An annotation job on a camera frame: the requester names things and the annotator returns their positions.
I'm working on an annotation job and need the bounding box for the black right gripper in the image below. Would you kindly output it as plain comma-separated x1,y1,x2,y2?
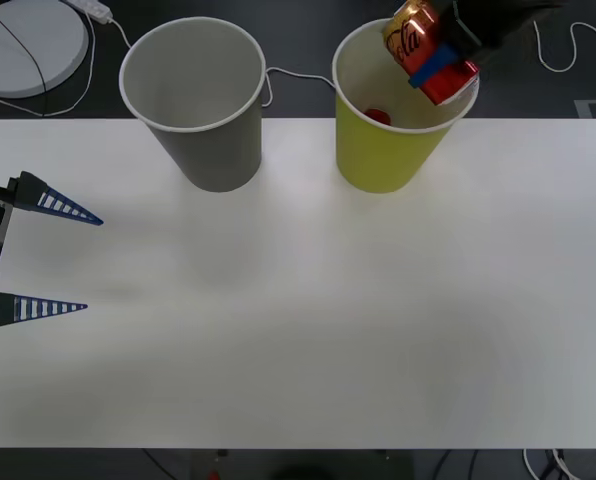
408,0,519,92

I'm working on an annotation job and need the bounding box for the red drink can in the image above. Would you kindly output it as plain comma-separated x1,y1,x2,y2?
381,0,481,106

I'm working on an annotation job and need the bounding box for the yellow-green plastic bin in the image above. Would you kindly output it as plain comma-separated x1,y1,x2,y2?
331,17,481,195

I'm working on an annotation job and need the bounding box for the grey plastic bin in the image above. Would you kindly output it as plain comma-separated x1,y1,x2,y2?
118,17,268,194

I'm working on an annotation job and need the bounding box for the white round disc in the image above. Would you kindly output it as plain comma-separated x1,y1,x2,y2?
0,0,92,100

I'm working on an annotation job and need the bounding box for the white power strip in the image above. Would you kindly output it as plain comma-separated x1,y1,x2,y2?
60,0,114,24

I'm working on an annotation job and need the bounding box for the white cable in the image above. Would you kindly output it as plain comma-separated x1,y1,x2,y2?
108,17,337,109
521,448,547,480
532,20,596,75
550,448,579,480
0,22,97,118

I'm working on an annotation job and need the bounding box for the black cable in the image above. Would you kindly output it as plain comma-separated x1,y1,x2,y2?
0,8,48,117

